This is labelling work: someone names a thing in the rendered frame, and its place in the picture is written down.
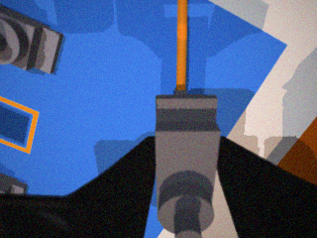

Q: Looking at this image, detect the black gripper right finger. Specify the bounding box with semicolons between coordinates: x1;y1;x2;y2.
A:
216;136;317;238

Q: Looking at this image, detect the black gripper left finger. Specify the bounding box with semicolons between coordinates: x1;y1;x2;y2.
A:
0;136;156;238

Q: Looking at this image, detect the grey micro servo with orange cable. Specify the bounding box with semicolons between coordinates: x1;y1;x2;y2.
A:
155;0;221;238

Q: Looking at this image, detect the blue flat deck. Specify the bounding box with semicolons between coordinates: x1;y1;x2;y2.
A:
0;0;287;195

